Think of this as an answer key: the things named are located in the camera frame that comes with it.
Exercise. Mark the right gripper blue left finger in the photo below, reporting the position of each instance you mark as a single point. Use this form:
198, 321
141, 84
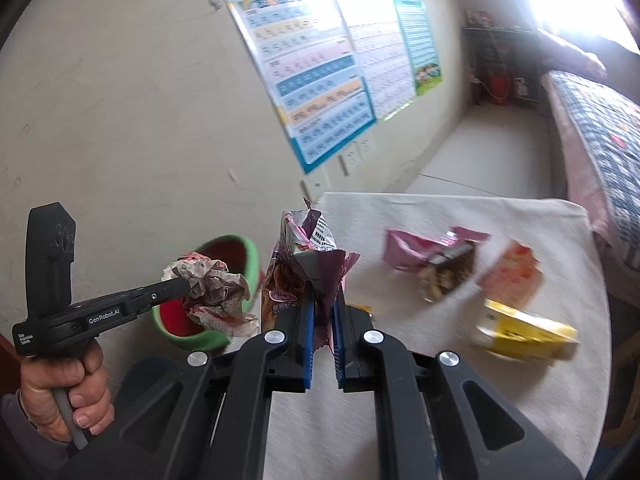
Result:
294, 366

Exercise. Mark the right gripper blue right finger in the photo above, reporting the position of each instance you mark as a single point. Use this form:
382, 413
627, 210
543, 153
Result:
348, 323

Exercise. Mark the purple snack bag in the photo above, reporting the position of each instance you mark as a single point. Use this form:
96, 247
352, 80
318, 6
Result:
306, 253

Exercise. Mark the pink wrapper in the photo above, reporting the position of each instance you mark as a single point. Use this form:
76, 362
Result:
408, 252

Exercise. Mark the grey white snack bag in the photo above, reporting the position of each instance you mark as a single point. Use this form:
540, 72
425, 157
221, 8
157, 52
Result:
216, 295

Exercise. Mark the brown chocolate wrapper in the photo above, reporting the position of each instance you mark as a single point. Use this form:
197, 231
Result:
446, 270

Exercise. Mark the yellow snack wrapper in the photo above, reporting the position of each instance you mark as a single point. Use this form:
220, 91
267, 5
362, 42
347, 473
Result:
518, 335

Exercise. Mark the green red trash bin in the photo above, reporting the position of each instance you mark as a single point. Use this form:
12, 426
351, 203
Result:
242, 256

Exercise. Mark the person's left hand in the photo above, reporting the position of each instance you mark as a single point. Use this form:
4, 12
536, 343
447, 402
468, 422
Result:
62, 394

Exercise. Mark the white towel table cover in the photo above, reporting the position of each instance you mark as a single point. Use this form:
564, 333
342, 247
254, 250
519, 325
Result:
328, 434

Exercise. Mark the red bucket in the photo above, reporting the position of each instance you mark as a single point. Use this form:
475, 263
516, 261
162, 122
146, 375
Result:
499, 88

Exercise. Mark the dark metal shelf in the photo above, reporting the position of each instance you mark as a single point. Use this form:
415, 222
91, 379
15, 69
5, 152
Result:
496, 49

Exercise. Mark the bed with plaid quilt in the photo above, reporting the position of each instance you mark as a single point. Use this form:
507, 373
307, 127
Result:
599, 133

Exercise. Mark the white wall switch plate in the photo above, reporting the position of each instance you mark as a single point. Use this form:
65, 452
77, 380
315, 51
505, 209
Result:
315, 184

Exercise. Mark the white wall socket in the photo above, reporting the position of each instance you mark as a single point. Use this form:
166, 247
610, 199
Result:
355, 154

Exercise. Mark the green multiplication wall poster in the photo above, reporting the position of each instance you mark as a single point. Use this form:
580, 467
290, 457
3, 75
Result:
423, 58

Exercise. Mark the pinyin alphabet wall poster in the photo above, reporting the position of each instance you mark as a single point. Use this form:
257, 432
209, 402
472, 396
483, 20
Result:
304, 54

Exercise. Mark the white table wall poster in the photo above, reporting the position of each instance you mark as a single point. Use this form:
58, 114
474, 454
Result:
382, 55

